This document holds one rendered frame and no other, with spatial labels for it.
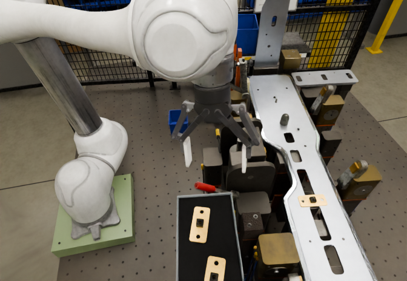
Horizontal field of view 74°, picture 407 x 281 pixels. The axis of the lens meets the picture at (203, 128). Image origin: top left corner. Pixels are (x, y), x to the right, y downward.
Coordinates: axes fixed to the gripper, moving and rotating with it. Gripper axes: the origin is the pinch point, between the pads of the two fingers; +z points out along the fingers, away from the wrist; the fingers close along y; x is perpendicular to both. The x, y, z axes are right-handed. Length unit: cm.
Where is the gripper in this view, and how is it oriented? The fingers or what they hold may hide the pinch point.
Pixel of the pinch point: (215, 162)
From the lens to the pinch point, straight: 65.5
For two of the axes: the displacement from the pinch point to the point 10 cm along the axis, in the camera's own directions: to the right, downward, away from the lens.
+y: 9.7, 0.6, -2.4
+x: 2.4, -4.7, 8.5
